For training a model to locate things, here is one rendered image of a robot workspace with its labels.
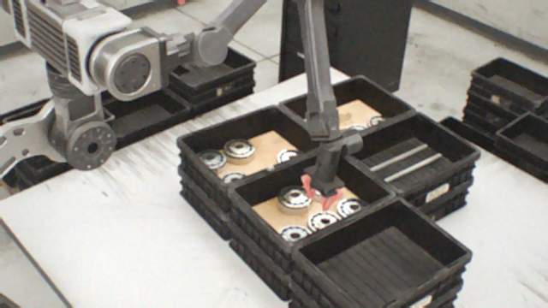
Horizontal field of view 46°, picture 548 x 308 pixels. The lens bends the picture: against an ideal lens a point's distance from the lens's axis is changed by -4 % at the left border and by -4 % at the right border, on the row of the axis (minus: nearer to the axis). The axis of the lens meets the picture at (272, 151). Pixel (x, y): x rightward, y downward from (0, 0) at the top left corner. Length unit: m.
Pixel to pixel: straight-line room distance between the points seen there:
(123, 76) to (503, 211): 1.46
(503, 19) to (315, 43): 3.70
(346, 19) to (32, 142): 2.06
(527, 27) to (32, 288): 3.86
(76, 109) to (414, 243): 1.01
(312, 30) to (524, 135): 1.74
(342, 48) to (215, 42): 2.07
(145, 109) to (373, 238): 1.70
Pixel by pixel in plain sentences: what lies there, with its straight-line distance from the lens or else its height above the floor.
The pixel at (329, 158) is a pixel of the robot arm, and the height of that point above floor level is 1.12.
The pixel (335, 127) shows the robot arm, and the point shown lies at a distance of 1.73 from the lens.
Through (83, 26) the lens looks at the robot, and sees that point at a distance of 1.48.
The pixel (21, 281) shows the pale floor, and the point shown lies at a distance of 3.07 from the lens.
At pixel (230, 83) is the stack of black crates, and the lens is 3.24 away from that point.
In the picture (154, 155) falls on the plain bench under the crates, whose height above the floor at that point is 0.70.
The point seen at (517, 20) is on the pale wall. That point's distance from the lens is 5.28.
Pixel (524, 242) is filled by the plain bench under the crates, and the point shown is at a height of 0.70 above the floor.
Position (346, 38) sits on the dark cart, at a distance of 3.54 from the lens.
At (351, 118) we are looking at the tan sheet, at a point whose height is 0.83.
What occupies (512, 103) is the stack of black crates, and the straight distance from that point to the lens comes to 3.43.
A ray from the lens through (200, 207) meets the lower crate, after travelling 2.17.
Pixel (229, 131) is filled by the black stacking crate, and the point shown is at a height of 0.89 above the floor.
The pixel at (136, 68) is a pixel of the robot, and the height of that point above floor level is 1.46.
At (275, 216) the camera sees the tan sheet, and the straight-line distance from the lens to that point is 2.00.
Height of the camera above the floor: 2.13
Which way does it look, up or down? 35 degrees down
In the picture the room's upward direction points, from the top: 3 degrees clockwise
